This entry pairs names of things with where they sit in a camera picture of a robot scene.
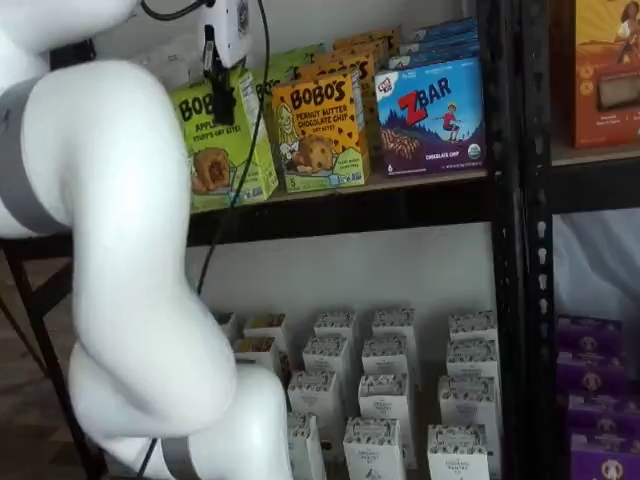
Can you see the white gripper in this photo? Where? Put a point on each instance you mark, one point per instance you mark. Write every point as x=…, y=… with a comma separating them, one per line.
x=232, y=30

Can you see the green Bobo's apple pie box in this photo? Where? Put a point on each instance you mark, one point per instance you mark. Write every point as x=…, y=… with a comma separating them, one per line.
x=215, y=165
x=290, y=67
x=312, y=52
x=272, y=90

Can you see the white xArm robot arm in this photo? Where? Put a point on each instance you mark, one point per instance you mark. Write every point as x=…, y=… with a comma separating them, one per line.
x=125, y=200

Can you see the yellow Bobo's peanut butter box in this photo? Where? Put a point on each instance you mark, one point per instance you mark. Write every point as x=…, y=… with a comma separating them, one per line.
x=350, y=50
x=320, y=150
x=370, y=35
x=357, y=65

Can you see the wooden shelf board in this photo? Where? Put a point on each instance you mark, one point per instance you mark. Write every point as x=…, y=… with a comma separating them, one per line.
x=400, y=179
x=600, y=156

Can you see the blue Zbar snack box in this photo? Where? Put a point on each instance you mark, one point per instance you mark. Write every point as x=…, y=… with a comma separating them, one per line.
x=430, y=125
x=445, y=26
x=435, y=52
x=440, y=40

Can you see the yellow label granola box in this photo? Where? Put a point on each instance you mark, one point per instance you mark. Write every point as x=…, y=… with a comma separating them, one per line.
x=265, y=325
x=257, y=352

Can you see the white patterned pantry box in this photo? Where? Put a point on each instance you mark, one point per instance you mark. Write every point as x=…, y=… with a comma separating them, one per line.
x=307, y=445
x=457, y=452
x=394, y=324
x=388, y=355
x=372, y=450
x=382, y=395
x=471, y=327
x=467, y=400
x=335, y=325
x=326, y=352
x=472, y=359
x=312, y=392

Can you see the orange snack box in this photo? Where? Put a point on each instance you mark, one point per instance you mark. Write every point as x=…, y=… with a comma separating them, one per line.
x=600, y=100

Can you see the purple snack box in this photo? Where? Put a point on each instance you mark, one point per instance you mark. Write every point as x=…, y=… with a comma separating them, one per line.
x=590, y=332
x=605, y=457
x=605, y=415
x=595, y=372

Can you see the black metal shelving rack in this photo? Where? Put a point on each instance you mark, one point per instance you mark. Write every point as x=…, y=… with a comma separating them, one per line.
x=537, y=250
x=350, y=210

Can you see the white patterned cartons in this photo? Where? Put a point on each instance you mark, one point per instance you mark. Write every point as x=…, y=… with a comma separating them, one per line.
x=425, y=380

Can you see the white plastic sheet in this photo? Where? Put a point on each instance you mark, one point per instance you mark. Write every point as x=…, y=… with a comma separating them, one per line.
x=595, y=265

